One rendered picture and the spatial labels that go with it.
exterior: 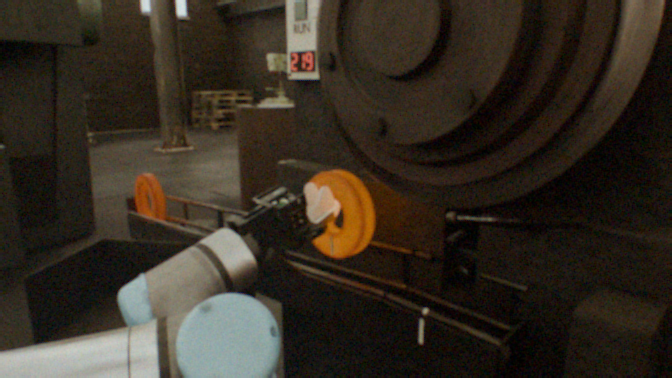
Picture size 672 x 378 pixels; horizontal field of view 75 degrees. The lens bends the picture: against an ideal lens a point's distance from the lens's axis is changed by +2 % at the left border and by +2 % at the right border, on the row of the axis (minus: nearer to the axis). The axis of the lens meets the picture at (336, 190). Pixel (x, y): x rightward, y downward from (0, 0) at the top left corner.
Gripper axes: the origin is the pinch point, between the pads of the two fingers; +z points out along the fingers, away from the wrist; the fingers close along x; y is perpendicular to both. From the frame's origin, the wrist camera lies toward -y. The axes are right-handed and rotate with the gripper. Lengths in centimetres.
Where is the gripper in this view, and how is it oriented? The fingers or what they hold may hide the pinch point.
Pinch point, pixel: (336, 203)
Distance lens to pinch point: 76.4
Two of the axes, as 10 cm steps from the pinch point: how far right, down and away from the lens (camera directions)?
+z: 6.8, -4.3, 5.9
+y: -1.9, -8.8, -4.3
